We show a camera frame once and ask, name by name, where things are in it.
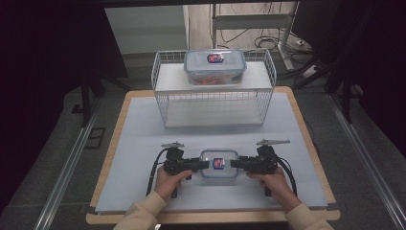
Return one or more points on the black stand leg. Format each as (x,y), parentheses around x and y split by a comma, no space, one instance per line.
(85,96)
(344,96)

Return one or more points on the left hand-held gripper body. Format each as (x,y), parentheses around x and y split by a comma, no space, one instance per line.
(175,163)

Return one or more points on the grey metal desk frame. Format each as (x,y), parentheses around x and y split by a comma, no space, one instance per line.
(252,20)

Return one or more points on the person's left hand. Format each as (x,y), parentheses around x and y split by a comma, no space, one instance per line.
(169,185)

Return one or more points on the white cabinet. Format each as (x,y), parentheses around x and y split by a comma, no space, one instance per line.
(146,28)

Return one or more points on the black floor plate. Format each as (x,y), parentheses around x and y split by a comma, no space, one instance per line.
(95,137)

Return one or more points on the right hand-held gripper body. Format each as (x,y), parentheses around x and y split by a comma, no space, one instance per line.
(266,161)

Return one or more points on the person's right hand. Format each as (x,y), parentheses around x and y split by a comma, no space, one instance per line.
(274,188)

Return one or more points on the light blue table mat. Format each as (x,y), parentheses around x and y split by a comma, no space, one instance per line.
(137,153)

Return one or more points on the large clear plastic food container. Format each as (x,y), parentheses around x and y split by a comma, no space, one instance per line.
(214,68)

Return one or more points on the aluminium floor rail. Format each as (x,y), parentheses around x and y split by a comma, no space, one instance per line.
(68,166)
(367,153)

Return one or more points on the dark curtain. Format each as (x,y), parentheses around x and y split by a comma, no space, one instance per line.
(38,64)
(376,64)

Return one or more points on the white power strip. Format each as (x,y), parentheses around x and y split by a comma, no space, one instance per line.
(309,72)

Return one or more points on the small clear plastic food container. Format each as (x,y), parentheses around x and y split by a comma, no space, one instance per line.
(219,172)

